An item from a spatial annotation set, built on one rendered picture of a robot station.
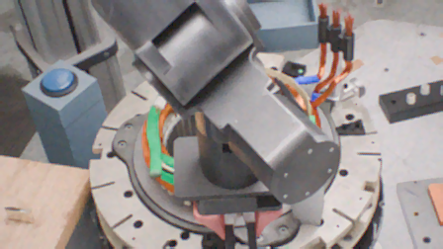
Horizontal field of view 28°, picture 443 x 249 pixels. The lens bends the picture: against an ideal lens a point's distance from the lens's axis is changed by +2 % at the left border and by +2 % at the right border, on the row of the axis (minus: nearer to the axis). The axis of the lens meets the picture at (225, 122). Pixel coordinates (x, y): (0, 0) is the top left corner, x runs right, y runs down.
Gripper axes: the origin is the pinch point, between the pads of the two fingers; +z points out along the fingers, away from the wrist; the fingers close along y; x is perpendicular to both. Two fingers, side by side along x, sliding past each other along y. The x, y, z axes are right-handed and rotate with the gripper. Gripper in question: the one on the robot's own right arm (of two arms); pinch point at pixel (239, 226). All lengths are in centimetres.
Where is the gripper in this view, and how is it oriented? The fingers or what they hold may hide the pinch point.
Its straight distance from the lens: 79.6
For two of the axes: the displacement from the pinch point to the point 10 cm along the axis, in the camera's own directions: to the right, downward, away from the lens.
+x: -0.4, -7.3, 6.8
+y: 10.0, -0.7, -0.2
